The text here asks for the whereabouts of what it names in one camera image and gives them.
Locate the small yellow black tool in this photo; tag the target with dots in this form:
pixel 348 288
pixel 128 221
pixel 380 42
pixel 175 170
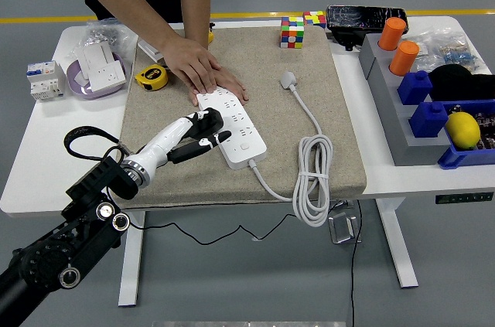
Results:
pixel 211 37

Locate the orange cylinder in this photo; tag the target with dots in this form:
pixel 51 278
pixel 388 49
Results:
pixel 403 58
pixel 391 33

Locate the grey stepped block holder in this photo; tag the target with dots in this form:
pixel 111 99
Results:
pixel 386 83

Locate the person's right hand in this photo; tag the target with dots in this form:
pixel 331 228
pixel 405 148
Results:
pixel 189 62

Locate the small Rubik's cube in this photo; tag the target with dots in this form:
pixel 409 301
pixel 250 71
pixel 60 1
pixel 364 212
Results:
pixel 315 18

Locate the blue plastic bin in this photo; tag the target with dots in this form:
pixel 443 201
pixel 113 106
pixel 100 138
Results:
pixel 464 157

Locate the black plug adapter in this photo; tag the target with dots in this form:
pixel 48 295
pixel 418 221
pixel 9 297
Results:
pixel 212 122

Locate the black cloth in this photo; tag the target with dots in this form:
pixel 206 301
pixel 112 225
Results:
pixel 456 81

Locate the person's left hand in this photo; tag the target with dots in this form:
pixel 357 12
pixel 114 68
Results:
pixel 230 83

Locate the dark circuit boards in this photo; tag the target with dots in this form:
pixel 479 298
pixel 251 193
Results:
pixel 488 122

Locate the white square wall switch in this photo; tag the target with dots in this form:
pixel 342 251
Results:
pixel 149 48

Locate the grey-brown mat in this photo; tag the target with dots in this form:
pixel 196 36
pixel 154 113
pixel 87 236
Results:
pixel 270 126

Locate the clear bag of metal parts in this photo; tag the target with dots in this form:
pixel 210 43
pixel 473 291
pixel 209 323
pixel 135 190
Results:
pixel 102 33

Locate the white table leg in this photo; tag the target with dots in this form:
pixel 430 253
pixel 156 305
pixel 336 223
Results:
pixel 398 249
pixel 131 265

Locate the white power strip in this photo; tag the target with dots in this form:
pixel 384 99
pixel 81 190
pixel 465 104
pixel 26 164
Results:
pixel 239 153

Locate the black table control panel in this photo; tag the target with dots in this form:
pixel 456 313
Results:
pixel 464 198

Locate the black wrapped box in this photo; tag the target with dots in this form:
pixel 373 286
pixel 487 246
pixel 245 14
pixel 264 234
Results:
pixel 356 19

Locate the clear bag of components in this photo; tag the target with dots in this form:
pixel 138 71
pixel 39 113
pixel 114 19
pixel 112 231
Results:
pixel 448 50

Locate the blue block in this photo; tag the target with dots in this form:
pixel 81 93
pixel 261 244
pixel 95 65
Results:
pixel 414 87
pixel 427 120

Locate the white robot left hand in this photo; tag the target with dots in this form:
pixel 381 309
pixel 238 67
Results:
pixel 162 141

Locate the yellow lemon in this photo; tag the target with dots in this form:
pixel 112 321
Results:
pixel 462 130

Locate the white wall socket panel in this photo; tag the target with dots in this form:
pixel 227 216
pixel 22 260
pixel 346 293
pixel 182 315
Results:
pixel 110 77

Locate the purple bowl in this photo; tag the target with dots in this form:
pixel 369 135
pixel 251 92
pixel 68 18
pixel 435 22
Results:
pixel 102 95

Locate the white circuit breaker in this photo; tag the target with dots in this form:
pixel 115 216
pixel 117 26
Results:
pixel 40 79

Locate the large Rubik's cube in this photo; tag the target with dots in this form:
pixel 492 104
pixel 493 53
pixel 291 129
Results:
pixel 292 33

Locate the white switch panel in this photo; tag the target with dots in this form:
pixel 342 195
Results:
pixel 93 54

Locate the yellow tape measure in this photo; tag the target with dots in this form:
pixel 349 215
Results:
pixel 152 76

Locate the clear acrylic bracket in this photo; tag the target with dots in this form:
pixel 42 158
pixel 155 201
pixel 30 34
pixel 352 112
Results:
pixel 342 228

